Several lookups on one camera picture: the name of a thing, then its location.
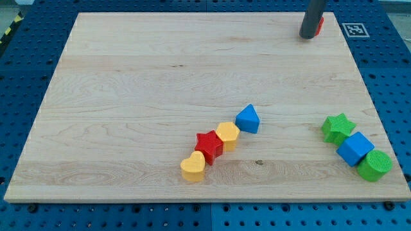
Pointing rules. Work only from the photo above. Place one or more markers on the red star block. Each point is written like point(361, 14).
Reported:
point(210, 145)

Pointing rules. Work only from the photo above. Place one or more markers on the green star block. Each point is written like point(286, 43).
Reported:
point(337, 129)

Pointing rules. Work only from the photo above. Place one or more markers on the yellow hexagon block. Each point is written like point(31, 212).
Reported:
point(228, 133)

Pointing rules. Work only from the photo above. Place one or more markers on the blue triangle block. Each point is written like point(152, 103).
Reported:
point(247, 120)

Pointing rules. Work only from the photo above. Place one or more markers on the yellow heart block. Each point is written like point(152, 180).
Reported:
point(193, 168)

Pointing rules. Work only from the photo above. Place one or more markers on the wooden board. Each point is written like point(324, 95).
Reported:
point(131, 92)

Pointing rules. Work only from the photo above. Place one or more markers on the red block behind tool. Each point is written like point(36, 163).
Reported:
point(319, 26)

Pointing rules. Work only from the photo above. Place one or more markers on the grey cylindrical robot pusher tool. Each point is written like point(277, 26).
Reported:
point(311, 19)

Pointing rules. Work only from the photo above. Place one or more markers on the blue cube block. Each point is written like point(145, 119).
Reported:
point(355, 148)

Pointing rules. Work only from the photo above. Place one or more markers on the white fiducial marker tag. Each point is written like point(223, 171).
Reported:
point(355, 30)

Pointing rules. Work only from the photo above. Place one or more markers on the green cylinder block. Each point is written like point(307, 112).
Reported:
point(374, 166)

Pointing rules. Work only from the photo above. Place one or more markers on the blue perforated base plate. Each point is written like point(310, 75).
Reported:
point(32, 55)

